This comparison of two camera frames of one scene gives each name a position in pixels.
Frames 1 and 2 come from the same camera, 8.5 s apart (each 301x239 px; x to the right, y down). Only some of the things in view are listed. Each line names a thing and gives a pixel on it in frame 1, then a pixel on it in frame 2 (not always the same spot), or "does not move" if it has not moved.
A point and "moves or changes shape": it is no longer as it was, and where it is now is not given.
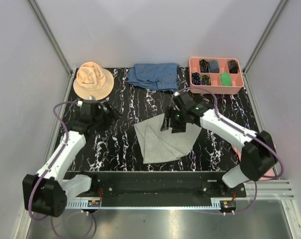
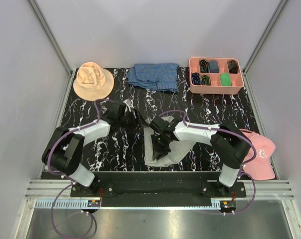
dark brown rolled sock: [233, 66] does not move
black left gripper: [109, 117] to [137, 124]
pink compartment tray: [221, 75] does not move
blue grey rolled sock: [214, 66] does not move
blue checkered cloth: [156, 76] does not move
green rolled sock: [225, 79] does not move
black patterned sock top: [204, 67] does not move
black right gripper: [170, 112] to [158, 152]
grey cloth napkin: [158, 145] moves or changes shape
